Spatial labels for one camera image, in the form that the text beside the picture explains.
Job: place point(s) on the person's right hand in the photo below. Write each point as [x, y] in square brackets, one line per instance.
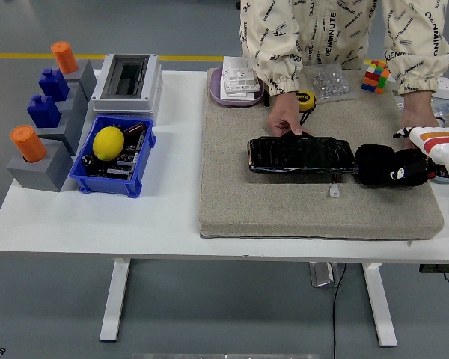
[286, 112]

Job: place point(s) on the person's left hand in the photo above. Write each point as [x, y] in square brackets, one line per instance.
[419, 110]

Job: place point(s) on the black film-wrapped panel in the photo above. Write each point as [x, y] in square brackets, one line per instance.
[303, 157]

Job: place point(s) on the multicoloured puzzle cube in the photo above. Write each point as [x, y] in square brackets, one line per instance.
[375, 76]

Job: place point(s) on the black rag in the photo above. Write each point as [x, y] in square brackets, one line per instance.
[372, 161]

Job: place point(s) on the person's right forearm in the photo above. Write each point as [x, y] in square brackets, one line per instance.
[277, 67]

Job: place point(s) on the person's left forearm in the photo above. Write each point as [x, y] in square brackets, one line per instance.
[411, 52]

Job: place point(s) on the yellow tape measure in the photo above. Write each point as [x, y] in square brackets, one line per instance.
[307, 101]

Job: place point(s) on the clear bag of metal nuts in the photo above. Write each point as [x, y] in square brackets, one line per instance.
[331, 84]

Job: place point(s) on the purple oval tray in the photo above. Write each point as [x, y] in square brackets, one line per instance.
[215, 91]

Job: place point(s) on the light blue tray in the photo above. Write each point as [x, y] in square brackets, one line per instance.
[445, 180]

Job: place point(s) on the person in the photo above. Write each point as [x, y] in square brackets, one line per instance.
[322, 30]

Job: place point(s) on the grey-brown mat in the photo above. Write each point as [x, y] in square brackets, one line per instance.
[269, 209]

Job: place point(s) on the white table leg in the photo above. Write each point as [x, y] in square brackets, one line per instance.
[114, 299]
[379, 303]

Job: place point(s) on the brown cylindrical capacitor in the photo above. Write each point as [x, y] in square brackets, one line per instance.
[134, 129]

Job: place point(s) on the silver table control box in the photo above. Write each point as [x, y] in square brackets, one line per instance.
[322, 275]

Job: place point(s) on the dark circuit board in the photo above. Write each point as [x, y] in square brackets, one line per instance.
[125, 159]

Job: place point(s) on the yellow lemon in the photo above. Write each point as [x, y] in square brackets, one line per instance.
[108, 144]

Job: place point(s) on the grey cube block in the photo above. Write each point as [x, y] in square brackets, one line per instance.
[88, 78]
[69, 131]
[37, 175]
[78, 99]

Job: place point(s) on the blue plastic bin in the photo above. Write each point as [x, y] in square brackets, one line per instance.
[108, 185]

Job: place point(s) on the black round capacitor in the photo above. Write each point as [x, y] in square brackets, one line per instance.
[88, 161]

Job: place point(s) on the orange cylinder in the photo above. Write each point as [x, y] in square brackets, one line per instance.
[28, 144]
[64, 58]

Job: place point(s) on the blue plastic block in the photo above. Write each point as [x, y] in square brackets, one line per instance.
[44, 112]
[54, 85]

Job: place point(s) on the white switch plate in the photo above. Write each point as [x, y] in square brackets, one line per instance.
[235, 96]
[239, 75]

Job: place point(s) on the grey electrical enclosure box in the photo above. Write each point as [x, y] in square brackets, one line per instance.
[149, 86]

